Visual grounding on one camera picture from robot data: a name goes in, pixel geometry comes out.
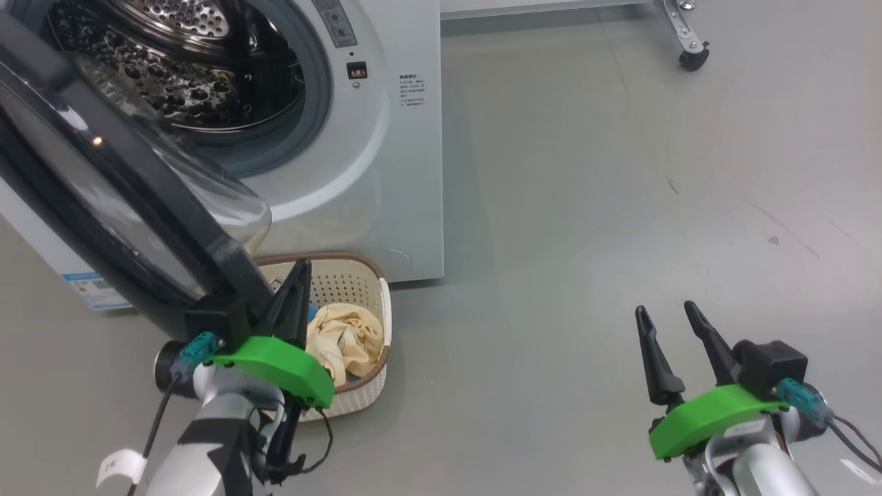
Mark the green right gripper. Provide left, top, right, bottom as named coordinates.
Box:
left=635, top=300, right=790, bottom=461

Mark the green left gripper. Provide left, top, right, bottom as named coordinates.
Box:
left=212, top=259, right=336, bottom=409

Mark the cream garment with blue cuffs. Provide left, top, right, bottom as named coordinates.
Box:
left=305, top=303, right=387, bottom=386

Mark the grey washing machine door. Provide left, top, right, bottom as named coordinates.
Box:
left=0, top=10, right=276, bottom=342

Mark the white front-load washing machine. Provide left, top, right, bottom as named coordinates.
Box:
left=0, top=0, right=445, bottom=312

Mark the steel washing machine drum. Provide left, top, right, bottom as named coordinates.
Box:
left=41, top=0, right=307, bottom=128

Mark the cream perforated laundry basket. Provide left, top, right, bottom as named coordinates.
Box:
left=252, top=252, right=393, bottom=422

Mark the blue energy label sticker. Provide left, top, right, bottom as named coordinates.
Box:
left=62, top=272, right=132, bottom=311

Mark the grey warning label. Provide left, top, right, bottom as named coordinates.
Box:
left=310, top=0, right=359, bottom=48

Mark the grey stand leg with caster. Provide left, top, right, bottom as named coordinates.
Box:
left=651, top=0, right=710, bottom=72

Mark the left cable with teal connector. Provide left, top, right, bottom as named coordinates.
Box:
left=127, top=332, right=220, bottom=496

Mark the cable with teal connector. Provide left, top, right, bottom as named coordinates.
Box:
left=127, top=332, right=220, bottom=496
left=775, top=378, right=882, bottom=476

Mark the right cable with teal connector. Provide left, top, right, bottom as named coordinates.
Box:
left=775, top=378, right=882, bottom=476

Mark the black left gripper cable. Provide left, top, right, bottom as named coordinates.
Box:
left=264, top=400, right=336, bottom=485

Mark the white right cable tag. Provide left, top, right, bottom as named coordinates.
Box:
left=841, top=458, right=879, bottom=484

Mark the white cable tag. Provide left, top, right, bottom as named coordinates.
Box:
left=841, top=458, right=879, bottom=484
left=96, top=449, right=147, bottom=488

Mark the white left cable tag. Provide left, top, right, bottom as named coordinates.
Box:
left=96, top=449, right=147, bottom=488

